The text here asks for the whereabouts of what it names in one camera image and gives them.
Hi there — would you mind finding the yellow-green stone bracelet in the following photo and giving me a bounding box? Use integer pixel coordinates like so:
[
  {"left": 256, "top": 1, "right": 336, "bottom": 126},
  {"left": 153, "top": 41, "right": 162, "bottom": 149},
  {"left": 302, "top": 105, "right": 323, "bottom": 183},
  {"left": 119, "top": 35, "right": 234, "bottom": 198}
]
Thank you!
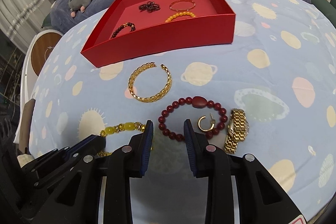
[{"left": 97, "top": 121, "right": 146, "bottom": 158}]

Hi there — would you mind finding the gold hoop earring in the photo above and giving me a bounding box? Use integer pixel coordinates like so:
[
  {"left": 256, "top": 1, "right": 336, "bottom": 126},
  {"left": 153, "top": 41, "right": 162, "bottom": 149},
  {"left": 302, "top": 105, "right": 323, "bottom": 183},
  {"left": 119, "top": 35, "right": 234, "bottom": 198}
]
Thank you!
[{"left": 198, "top": 113, "right": 216, "bottom": 132}]

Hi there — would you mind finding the dark red bead bracelet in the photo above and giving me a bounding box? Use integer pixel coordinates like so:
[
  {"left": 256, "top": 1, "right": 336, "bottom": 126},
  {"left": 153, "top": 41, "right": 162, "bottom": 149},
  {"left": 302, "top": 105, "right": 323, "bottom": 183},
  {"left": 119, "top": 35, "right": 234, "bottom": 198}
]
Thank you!
[{"left": 158, "top": 95, "right": 228, "bottom": 142}]

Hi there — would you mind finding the gold link wristwatch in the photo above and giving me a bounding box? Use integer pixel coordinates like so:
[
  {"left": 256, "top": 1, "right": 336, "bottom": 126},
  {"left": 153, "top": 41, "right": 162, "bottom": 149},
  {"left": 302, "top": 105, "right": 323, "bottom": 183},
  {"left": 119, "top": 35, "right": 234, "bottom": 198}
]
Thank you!
[{"left": 224, "top": 109, "right": 249, "bottom": 154}]

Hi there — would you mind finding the gold braided cuff bangle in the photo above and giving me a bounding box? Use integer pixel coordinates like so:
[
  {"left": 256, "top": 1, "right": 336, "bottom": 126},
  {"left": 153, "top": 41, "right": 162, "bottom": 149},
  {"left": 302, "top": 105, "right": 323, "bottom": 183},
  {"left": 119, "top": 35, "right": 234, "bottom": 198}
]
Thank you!
[{"left": 127, "top": 62, "right": 173, "bottom": 103}]

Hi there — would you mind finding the dark wood bead bracelet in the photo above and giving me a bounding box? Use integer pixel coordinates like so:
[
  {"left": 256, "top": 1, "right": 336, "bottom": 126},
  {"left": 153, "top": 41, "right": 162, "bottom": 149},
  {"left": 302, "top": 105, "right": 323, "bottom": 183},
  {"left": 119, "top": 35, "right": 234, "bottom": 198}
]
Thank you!
[{"left": 110, "top": 21, "right": 136, "bottom": 40}]

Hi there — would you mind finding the orange amber bead bracelet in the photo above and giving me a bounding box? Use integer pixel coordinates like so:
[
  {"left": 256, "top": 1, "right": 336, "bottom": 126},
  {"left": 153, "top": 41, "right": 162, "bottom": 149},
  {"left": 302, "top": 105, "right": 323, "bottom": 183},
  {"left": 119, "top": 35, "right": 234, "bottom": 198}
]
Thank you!
[{"left": 164, "top": 11, "right": 197, "bottom": 23}]

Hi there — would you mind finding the thin rose gold bangle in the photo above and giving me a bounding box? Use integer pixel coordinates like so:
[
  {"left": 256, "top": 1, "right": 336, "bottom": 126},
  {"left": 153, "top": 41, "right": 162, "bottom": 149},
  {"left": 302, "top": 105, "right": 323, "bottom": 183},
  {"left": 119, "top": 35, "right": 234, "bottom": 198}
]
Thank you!
[{"left": 169, "top": 0, "right": 196, "bottom": 12}]

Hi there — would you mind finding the dark purple beaded necklace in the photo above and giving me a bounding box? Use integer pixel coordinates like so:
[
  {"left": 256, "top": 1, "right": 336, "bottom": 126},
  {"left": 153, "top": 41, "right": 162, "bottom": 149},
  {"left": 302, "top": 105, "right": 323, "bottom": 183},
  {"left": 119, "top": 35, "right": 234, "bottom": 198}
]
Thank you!
[{"left": 138, "top": 0, "right": 161, "bottom": 14}]

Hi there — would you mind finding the blue planet print bedsheet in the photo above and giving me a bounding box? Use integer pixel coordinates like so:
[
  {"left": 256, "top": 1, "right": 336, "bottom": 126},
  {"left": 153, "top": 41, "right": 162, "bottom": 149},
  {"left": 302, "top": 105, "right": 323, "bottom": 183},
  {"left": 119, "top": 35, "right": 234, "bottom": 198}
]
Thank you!
[{"left": 29, "top": 0, "right": 335, "bottom": 220}]

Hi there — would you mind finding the round wooden side table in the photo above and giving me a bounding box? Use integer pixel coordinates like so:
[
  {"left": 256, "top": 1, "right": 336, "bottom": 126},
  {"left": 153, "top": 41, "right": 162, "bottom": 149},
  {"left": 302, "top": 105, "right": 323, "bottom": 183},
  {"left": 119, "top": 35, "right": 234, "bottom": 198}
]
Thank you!
[{"left": 20, "top": 29, "right": 63, "bottom": 109}]

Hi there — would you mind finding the red cardboard box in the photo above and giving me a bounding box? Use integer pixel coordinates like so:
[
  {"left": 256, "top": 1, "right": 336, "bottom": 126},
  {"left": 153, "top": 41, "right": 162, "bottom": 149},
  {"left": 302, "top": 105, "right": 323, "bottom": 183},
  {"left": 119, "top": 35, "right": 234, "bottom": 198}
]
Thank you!
[{"left": 81, "top": 0, "right": 236, "bottom": 68}]

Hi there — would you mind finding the white sheer curtain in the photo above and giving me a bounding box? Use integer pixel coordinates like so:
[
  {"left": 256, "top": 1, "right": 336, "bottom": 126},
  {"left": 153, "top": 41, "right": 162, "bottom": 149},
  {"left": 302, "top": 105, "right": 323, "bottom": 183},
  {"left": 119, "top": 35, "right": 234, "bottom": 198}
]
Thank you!
[{"left": 1, "top": 0, "right": 52, "bottom": 53}]

